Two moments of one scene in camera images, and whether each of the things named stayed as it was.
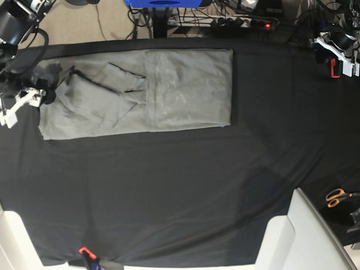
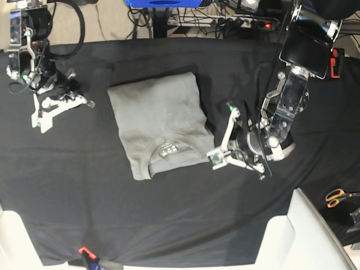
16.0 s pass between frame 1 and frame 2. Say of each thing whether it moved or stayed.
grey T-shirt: moved
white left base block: stayed
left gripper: moved
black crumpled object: stayed
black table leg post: stayed
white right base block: stayed
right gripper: moved
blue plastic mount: stayed
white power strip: stayed
